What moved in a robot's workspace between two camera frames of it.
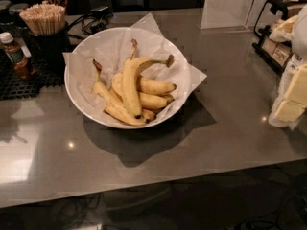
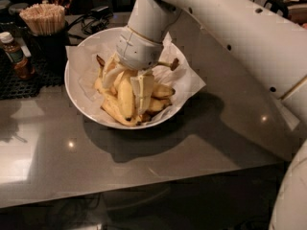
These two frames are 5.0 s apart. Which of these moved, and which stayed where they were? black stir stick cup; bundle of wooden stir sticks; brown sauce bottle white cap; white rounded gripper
Moved: white rounded gripper
Stayed: brown sauce bottle white cap; black stir stick cup; bundle of wooden stir sticks
